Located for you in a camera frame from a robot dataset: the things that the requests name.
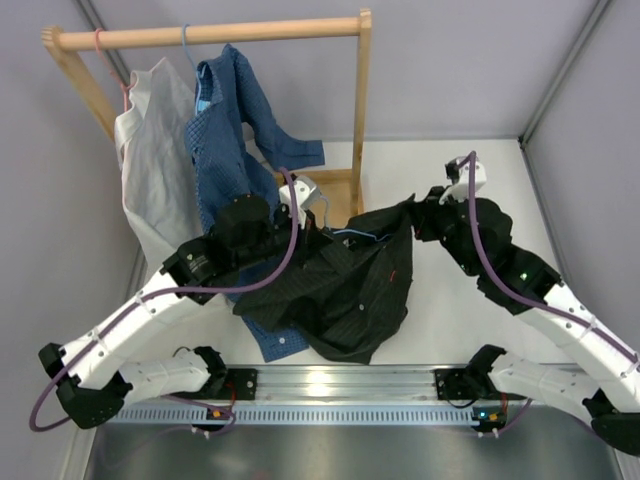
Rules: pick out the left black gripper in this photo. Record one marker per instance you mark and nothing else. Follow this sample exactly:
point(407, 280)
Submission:
point(309, 239)

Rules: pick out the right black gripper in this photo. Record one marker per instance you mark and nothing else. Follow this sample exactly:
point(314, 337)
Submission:
point(424, 214)

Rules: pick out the light blue wire hanger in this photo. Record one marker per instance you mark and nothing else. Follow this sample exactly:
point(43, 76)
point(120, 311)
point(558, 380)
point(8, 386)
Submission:
point(348, 231)

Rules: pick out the black pinstriped shirt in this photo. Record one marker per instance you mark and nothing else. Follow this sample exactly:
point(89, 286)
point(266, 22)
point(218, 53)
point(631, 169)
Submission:
point(351, 297)

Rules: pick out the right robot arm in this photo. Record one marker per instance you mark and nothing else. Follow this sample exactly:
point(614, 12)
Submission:
point(604, 393)

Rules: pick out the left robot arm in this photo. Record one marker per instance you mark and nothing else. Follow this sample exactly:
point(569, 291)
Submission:
point(249, 248)

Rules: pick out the blue checkered shirt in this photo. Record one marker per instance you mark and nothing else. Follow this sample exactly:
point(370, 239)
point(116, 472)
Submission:
point(234, 140)

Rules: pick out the white shirt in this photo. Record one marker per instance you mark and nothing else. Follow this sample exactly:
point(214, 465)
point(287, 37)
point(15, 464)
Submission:
point(157, 175)

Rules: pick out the blue hanger under blue shirt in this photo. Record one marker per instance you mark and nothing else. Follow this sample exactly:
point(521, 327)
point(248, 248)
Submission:
point(185, 47)

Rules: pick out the wooden clothes rack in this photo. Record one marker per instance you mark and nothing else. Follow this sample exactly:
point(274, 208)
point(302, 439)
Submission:
point(340, 179)

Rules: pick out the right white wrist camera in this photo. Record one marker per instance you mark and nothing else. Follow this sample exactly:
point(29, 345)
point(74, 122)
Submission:
point(463, 176)

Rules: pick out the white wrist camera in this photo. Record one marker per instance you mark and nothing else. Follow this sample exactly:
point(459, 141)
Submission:
point(307, 193)
point(463, 176)

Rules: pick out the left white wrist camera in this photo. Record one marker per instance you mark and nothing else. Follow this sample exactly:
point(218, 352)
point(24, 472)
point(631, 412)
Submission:
point(307, 193)

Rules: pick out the aluminium mounting rail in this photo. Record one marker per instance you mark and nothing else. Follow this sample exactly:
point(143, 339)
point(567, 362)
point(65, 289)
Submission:
point(356, 384)

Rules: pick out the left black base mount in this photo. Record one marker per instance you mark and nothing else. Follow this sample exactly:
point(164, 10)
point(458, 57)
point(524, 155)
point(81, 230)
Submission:
point(240, 384)

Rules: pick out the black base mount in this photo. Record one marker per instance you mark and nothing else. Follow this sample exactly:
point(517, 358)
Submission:
point(462, 387)
point(240, 384)

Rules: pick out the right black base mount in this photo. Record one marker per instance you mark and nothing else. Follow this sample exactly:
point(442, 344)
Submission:
point(462, 387)

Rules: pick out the slotted grey cable duct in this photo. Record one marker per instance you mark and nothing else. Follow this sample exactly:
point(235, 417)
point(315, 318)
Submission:
point(322, 415)

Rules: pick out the pink wire hanger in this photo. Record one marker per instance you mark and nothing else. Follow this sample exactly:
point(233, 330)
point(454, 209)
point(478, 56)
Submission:
point(124, 87)

